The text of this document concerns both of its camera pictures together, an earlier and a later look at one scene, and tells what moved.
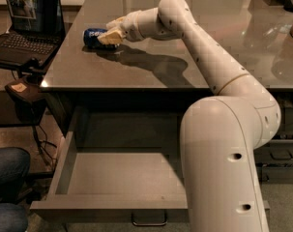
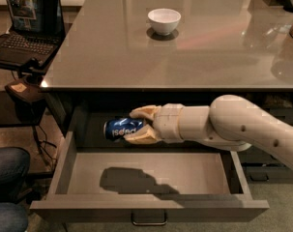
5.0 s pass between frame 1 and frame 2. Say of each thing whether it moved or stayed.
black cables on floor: stayed
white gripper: moved
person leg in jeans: stayed
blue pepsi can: moved
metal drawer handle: stayed
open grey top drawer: stayed
